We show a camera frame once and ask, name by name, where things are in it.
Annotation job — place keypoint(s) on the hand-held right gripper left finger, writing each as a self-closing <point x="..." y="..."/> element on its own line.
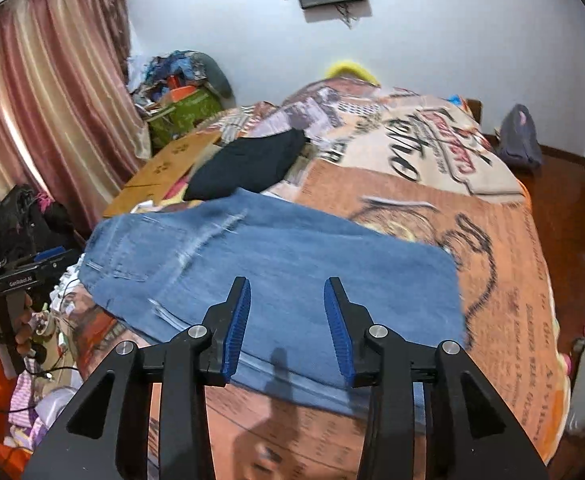
<point x="237" y="330"/>

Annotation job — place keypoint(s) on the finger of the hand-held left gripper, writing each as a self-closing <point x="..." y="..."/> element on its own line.
<point x="55" y="260"/>

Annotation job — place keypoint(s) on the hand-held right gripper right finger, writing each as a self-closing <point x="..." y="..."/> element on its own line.
<point x="340" y="335"/>

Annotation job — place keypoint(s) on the blue denim pants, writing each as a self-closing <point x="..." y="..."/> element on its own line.
<point x="282" y="265"/>

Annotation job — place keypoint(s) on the person's left hand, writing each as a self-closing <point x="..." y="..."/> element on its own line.
<point x="22" y="332"/>

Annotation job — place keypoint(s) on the dark clothing heap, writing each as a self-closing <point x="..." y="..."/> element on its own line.
<point x="55" y="220"/>

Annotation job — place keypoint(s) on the bedside clutter pile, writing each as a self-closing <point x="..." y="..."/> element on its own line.
<point x="57" y="360"/>

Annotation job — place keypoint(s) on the striped pink curtain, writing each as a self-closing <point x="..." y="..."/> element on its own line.
<point x="47" y="100"/>

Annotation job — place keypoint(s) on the wooden folding lap desk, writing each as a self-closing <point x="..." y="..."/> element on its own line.
<point x="167" y="167"/>

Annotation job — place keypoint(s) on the black folded garment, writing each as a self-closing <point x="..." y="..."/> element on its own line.
<point x="247" y="165"/>

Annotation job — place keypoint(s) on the printed blanket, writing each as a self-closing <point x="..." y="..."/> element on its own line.
<point x="422" y="185"/>

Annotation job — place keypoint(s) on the green fabric storage box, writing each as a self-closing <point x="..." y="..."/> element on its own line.
<point x="185" y="115"/>

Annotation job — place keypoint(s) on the pile of household clutter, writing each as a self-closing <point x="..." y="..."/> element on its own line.
<point x="165" y="77"/>

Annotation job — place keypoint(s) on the blue grey patterned cushion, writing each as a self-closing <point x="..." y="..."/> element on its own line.
<point x="216" y="74"/>

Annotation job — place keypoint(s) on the yellow foam tube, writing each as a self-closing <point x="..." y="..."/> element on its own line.
<point x="352" y="71"/>

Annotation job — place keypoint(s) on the grey bag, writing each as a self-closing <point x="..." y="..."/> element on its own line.
<point x="518" y="137"/>

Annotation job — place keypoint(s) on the wooden bed frame post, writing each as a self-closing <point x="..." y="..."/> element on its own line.
<point x="473" y="110"/>

